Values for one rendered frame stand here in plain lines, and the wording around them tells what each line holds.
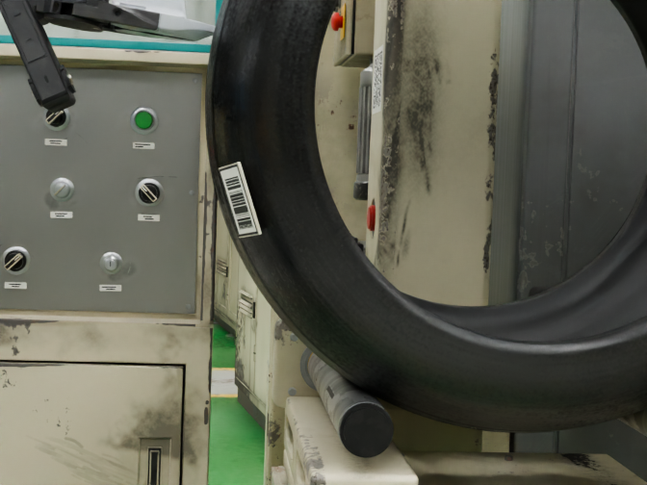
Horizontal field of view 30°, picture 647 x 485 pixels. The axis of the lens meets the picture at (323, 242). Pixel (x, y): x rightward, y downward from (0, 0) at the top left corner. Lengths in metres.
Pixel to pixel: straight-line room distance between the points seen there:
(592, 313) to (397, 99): 0.32
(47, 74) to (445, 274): 0.53
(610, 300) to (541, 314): 0.07
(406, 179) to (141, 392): 0.53
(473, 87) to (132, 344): 0.61
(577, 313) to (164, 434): 0.65
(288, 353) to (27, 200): 0.54
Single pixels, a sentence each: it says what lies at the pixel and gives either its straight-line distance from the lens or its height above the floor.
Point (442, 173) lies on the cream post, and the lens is 1.36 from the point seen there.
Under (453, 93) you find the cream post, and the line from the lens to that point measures 1.36.
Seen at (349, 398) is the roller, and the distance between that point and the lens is 1.02.
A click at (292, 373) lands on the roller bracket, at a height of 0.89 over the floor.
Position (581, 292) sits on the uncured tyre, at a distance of 1.29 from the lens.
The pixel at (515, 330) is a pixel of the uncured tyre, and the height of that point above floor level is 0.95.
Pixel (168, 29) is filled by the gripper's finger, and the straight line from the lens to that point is 1.05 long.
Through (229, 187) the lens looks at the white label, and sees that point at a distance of 0.98.
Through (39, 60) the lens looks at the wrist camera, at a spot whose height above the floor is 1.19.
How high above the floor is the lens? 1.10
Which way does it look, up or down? 3 degrees down
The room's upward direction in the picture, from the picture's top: 2 degrees clockwise
